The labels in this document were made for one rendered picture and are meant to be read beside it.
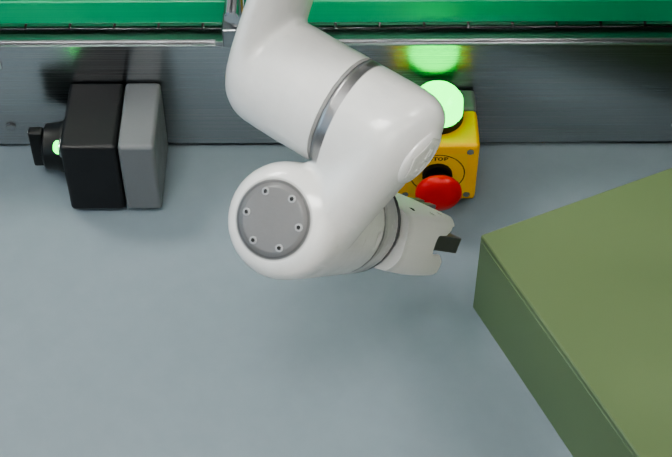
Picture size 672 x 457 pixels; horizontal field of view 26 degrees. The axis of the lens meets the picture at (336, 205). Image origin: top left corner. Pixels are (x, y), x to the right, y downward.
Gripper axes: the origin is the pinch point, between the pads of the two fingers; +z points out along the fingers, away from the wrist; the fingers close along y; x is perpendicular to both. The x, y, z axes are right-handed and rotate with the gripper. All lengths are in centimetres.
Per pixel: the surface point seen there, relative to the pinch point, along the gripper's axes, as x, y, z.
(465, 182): 3.4, -0.1, 11.4
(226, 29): 8.7, -21.0, -0.5
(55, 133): -4.9, -32.2, -2.2
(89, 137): -3.8, -28.0, -3.9
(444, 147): 5.8, -2.0, 7.6
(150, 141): -2.3, -23.3, -2.3
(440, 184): 2.8, -0.9, 6.8
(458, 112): 9.0, -2.0, 7.8
